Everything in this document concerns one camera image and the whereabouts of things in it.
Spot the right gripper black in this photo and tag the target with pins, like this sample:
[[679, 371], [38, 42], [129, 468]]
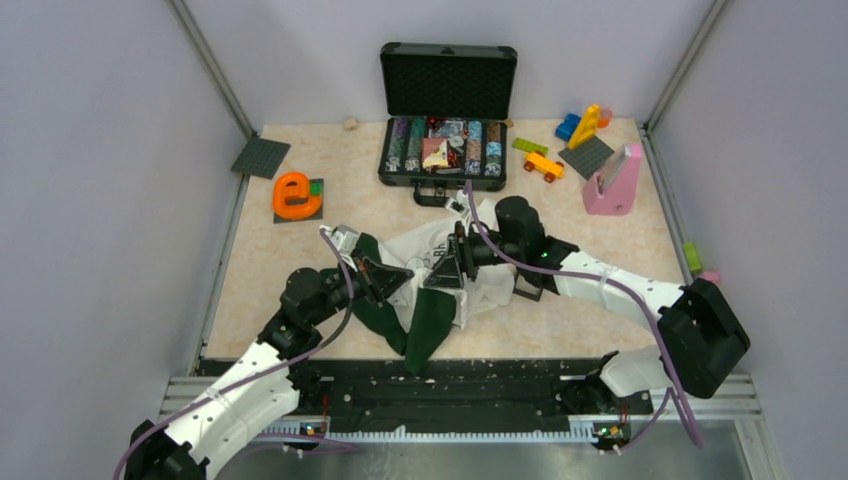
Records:
[[448, 272]]

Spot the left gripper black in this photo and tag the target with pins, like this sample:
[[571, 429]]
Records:
[[379, 282]]

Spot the white and green garment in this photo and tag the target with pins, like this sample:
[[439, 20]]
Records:
[[416, 320]]

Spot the black square frame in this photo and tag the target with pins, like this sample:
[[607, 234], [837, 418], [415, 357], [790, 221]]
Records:
[[529, 288]]

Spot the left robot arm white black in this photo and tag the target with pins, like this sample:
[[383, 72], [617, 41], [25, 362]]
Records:
[[199, 440]]

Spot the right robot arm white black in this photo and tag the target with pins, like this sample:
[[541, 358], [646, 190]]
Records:
[[698, 338]]

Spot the orange letter e toy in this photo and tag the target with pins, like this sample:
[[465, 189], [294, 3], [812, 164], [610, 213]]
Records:
[[295, 196]]

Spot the yellow orange toy car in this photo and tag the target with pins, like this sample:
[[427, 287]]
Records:
[[551, 171]]

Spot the green flat brick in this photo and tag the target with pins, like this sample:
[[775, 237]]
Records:
[[528, 146]]

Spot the black poker chip case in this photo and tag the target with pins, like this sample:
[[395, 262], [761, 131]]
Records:
[[448, 106]]

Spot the dark grey baseplate left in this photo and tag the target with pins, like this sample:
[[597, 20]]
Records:
[[260, 158]]

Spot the dark grey baseplate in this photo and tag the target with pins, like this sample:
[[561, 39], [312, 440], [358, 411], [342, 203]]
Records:
[[260, 158], [588, 157]]

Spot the dark grey baseplate right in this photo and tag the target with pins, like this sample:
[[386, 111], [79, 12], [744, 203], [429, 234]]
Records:
[[588, 157]]

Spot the pink metronome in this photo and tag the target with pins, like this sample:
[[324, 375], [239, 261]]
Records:
[[611, 190]]

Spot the blue toy brick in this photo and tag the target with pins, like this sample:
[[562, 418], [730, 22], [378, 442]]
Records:
[[567, 127]]

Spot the yellow triangular toy brick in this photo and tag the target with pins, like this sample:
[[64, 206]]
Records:
[[586, 128]]

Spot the orange toy cup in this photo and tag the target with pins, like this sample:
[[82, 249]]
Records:
[[604, 118]]

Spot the green and pink bricks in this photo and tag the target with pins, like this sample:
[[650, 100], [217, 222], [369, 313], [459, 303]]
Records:
[[695, 266]]

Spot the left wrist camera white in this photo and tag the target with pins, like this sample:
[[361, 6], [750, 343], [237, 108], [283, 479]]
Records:
[[343, 241]]

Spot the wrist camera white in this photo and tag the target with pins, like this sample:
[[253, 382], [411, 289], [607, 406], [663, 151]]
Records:
[[343, 241], [459, 205]]

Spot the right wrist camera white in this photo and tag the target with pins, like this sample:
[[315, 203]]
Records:
[[459, 205]]

